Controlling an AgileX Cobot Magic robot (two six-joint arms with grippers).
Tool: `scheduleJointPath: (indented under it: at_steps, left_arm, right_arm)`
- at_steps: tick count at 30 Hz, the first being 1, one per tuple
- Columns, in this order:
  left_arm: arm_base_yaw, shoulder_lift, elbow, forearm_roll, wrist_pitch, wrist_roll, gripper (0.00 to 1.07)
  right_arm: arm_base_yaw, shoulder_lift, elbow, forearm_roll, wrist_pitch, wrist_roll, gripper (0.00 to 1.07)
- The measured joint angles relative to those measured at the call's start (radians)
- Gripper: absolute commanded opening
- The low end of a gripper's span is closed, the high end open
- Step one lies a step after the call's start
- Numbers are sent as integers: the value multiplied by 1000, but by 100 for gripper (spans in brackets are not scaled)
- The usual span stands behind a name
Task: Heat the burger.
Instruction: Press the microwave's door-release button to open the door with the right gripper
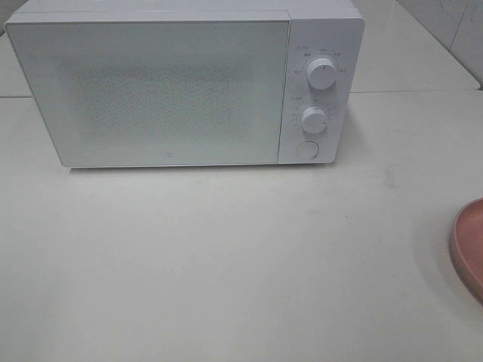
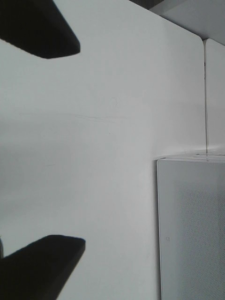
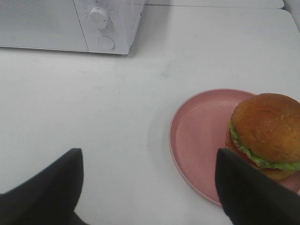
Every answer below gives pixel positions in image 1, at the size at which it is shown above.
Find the round white door button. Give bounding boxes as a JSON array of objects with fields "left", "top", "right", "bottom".
[{"left": 296, "top": 141, "right": 319, "bottom": 160}]

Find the pink round plate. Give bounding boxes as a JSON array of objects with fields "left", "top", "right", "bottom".
[{"left": 450, "top": 198, "right": 482, "bottom": 304}]

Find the white microwave door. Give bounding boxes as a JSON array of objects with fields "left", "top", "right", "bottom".
[{"left": 7, "top": 21, "right": 289, "bottom": 167}]

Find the lower white timer knob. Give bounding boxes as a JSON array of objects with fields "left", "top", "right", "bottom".
[{"left": 300, "top": 106, "right": 328, "bottom": 134}]

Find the upper white power knob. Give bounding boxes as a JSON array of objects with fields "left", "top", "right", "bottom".
[{"left": 306, "top": 56, "right": 337, "bottom": 91}]

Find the white microwave oven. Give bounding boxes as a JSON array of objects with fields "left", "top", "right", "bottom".
[{"left": 5, "top": 1, "right": 365, "bottom": 167}]

